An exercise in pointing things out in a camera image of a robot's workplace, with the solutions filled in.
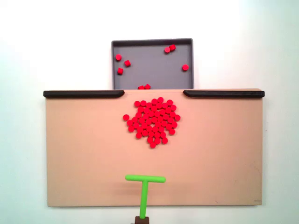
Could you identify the pile of red granules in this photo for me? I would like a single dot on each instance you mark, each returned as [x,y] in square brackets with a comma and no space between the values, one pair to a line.
[151,121]

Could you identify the green T-shaped pusher tool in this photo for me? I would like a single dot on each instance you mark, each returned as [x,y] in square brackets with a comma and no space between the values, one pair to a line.
[144,196]

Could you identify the red cylindrical granule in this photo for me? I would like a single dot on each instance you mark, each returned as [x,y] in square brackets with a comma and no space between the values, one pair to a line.
[147,86]
[120,71]
[172,47]
[127,63]
[185,67]
[118,57]
[140,88]
[167,50]

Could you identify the grey plastic tray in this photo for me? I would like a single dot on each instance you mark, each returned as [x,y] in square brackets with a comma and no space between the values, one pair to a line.
[151,70]

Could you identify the beige rectangular board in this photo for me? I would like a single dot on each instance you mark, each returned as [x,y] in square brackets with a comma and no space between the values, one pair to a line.
[81,151]

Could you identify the black guard rail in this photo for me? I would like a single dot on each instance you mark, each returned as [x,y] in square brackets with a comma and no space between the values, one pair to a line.
[84,94]
[224,94]

